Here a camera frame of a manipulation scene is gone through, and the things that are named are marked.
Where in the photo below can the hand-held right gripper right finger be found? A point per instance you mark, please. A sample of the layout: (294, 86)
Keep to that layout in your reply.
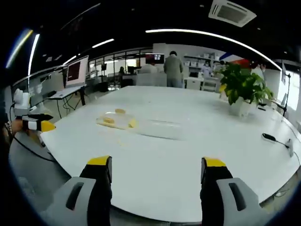
(218, 188)

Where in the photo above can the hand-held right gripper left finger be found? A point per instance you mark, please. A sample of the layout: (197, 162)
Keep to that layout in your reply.
(94, 188)

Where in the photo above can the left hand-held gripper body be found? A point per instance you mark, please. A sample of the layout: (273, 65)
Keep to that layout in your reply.
(21, 101)

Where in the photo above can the person's left hand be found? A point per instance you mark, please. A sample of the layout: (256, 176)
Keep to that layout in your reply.
(17, 127)

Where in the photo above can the white desk with black legs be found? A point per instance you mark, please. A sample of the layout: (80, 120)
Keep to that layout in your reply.
(63, 93)

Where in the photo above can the ceiling light strip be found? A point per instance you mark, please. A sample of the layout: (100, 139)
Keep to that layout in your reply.
(33, 54)
(211, 35)
(103, 43)

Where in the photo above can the computer monitor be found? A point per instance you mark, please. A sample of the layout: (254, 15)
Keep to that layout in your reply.
(76, 71)

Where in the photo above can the black oval device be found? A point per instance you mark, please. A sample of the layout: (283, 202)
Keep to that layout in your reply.
(268, 137)

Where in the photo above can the green potted plant white pot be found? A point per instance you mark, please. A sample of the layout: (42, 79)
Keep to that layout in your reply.
(242, 87)

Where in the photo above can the white cabinet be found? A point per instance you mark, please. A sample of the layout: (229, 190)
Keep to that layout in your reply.
(195, 83)

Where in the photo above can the black tripod stand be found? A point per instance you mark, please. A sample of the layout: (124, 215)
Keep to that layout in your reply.
(287, 94)

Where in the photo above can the ceiling air conditioner vent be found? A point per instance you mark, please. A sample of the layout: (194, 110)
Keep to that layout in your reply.
(231, 11)

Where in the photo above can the wall screen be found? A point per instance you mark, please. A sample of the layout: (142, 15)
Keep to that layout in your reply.
(154, 58)

